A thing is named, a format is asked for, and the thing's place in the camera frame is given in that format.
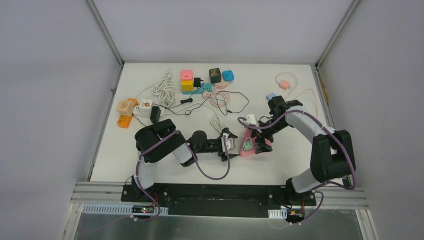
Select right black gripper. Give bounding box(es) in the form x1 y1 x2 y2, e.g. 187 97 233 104
251 117 290 155

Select green charger plug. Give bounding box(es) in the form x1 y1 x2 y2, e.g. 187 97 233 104
242 138 255 152

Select pink triangular power strip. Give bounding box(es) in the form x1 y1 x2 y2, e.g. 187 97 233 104
240 129 273 158

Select blue charger plug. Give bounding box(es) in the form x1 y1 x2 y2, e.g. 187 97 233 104
265 92 277 101

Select pink charger plug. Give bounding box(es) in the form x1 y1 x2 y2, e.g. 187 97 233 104
278 80 292 91

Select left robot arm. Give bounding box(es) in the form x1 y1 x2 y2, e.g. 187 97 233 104
132 119 239 203

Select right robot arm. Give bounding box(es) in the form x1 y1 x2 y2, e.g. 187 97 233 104
248 95 356 205

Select pink round socket base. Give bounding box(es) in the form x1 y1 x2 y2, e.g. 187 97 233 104
213 81 230 90

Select small black plug adapter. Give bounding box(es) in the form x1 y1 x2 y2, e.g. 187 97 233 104
193 77 205 88

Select teal power strip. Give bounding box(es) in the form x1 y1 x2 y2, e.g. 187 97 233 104
182 82 214 95

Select blue cube adapter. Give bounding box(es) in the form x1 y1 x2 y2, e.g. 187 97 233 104
221 70 235 82

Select dark green cube adapter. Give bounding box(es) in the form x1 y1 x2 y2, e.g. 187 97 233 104
208 68 222 84

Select yellow cube adapter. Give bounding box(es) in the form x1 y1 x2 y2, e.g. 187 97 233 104
180 79 194 92

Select black power adapter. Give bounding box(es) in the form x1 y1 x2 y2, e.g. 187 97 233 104
149 105 162 124

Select pink cube adapter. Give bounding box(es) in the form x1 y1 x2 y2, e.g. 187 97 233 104
180 69 194 81

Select white cube adapter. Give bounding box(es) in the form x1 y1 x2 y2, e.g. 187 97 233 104
132 99 165 119

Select orange power strip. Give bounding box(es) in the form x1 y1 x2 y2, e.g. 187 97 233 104
117 98 138 129

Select beige cube adapter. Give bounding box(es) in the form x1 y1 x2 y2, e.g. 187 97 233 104
116 100 134 117

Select white coiled power cable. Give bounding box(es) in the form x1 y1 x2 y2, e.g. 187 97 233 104
209 114 226 134

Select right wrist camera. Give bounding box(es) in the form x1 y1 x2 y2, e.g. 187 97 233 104
243 114 258 127

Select pink coiled cable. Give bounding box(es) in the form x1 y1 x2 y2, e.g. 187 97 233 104
202 90 233 108

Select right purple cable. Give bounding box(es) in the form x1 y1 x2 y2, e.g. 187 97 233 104
237 109 358 227

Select purple cable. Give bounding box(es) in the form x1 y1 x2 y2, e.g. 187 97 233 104
237 109 358 227
130 129 232 222

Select black thin cable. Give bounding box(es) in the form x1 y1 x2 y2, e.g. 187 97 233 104
132 82 250 128

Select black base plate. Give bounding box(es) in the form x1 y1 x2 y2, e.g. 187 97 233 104
120 182 317 219

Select thin pink charging cable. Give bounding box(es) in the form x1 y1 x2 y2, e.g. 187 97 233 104
274 72 320 120

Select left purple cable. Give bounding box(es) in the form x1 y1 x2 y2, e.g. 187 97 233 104
130 129 232 222

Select white bundled cable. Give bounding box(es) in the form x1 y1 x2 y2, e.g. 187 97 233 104
135 68 178 108

